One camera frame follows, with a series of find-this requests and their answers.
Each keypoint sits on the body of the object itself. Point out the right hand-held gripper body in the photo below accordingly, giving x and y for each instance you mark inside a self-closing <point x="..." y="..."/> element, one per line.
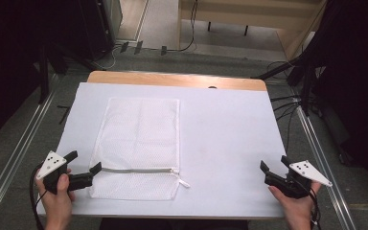
<point x="300" y="182"/>

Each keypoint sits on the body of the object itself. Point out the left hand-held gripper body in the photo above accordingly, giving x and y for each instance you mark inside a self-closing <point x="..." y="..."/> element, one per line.
<point x="51" y="164"/>

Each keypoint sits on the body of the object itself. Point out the white mesh laundry bag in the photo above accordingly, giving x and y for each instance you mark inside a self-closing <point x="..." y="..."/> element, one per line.
<point x="140" y="137"/>

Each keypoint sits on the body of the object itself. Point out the person's right hand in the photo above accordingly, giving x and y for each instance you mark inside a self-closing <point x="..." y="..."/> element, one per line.
<point x="298" y="207"/>

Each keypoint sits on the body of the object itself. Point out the person's left hand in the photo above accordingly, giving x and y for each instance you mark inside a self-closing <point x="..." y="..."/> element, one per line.
<point x="57" y="204"/>

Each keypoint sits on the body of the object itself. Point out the white table mat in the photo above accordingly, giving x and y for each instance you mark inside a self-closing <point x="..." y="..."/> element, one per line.
<point x="230" y="143"/>

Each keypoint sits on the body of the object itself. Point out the black table grommet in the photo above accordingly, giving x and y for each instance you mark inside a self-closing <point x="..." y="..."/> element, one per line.
<point x="212" y="87"/>

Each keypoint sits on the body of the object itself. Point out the black curtain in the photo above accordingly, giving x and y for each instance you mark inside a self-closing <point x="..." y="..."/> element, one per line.
<point x="6" y="64"/>
<point x="357" y="80"/>

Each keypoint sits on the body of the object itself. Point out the wooden table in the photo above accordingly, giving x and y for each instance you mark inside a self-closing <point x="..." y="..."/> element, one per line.
<point x="172" y="79"/>

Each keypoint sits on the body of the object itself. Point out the dark cabinet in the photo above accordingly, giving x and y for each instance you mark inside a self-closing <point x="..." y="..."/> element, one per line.
<point x="99" y="25"/>

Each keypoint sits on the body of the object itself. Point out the light wooden bench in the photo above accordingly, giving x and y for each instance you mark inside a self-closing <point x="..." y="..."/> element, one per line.
<point x="252" y="19"/>

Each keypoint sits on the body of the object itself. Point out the aluminium floor rail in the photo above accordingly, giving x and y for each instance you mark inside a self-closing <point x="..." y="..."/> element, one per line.
<point x="19" y="150"/>
<point x="326" y="166"/>

